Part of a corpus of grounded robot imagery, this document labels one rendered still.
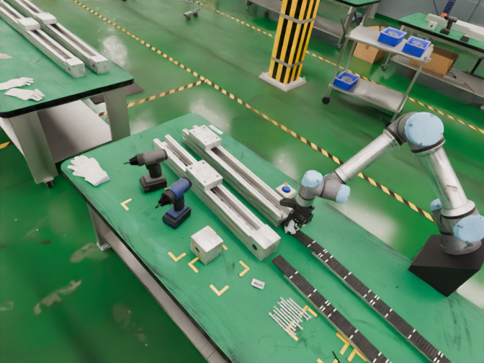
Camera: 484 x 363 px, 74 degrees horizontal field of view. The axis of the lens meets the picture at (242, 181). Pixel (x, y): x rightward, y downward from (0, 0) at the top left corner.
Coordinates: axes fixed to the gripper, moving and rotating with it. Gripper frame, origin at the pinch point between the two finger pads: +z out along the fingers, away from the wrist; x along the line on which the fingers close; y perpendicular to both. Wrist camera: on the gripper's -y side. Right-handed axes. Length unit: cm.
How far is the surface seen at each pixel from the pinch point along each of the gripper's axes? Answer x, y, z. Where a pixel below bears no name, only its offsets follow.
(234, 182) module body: -5.1, -35.9, -3.3
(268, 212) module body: -5.0, -10.7, -3.5
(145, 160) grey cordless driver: -42, -58, -19
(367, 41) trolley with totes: 262, -125, -7
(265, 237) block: -19.5, 1.0, -8.2
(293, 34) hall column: 237, -208, 10
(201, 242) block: -43.1, -12.7, -8.3
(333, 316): -19.6, 40.4, -2.0
